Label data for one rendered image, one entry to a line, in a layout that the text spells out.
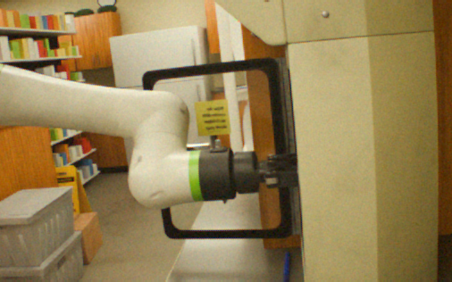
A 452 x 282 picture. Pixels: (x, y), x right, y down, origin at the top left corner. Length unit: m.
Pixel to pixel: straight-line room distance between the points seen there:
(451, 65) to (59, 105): 0.81
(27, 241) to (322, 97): 2.36
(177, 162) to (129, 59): 5.06
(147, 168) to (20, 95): 0.26
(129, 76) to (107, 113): 4.98
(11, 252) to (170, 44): 3.55
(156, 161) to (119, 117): 0.12
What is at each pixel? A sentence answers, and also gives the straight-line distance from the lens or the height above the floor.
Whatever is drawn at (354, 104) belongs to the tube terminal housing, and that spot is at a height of 1.32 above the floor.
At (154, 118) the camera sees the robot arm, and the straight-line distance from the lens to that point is 0.84.
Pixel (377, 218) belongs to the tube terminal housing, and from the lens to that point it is 0.70.
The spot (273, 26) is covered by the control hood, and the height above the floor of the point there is 1.44.
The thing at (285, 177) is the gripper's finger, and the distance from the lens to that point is 0.73.
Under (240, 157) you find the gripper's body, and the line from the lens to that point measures 0.78.
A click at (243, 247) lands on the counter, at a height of 0.94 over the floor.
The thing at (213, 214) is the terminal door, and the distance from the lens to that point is 1.04.
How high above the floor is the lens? 1.40
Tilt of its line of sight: 11 degrees down
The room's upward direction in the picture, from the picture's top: 7 degrees counter-clockwise
